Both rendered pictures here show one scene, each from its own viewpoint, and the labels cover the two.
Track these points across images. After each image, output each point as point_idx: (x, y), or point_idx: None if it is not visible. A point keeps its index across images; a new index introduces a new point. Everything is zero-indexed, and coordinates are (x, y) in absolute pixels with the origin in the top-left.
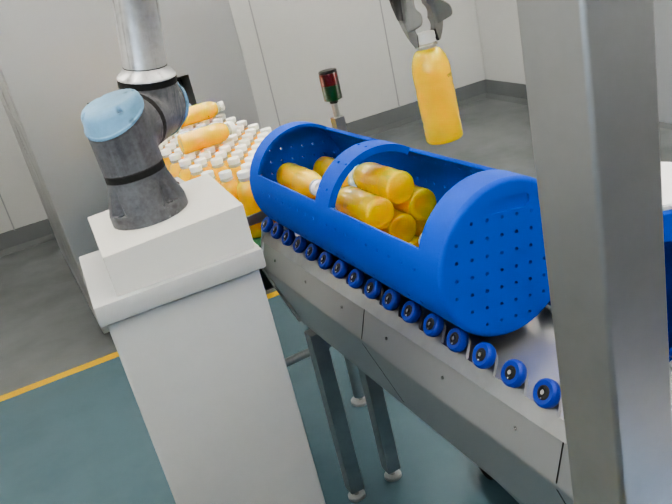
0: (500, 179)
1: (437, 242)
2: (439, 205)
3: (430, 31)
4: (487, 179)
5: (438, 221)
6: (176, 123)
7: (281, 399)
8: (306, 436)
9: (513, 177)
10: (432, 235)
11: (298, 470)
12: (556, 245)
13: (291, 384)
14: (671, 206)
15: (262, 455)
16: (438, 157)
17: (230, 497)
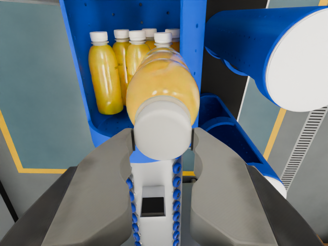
0: (145, 162)
1: (93, 142)
2: (102, 137)
3: (170, 156)
4: (138, 157)
5: (97, 141)
6: None
7: (29, 1)
8: (54, 2)
9: (157, 161)
10: (92, 137)
11: (53, 3)
12: None
13: (34, 0)
14: (284, 108)
15: (26, 1)
16: (181, 7)
17: (11, 1)
